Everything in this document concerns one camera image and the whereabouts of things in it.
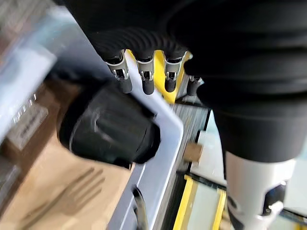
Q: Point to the translucent plastic storage box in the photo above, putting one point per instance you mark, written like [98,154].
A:
[165,134]

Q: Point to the yellow shelf upright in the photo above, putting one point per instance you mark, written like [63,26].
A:
[158,72]

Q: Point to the small brown cardboard box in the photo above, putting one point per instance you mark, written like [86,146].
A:
[193,152]

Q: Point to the brown cardboard liner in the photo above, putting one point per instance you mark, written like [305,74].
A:
[62,187]

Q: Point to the white printed label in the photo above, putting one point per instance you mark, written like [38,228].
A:
[30,125]

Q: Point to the yellow shelf beam frame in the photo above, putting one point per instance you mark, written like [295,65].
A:
[185,203]

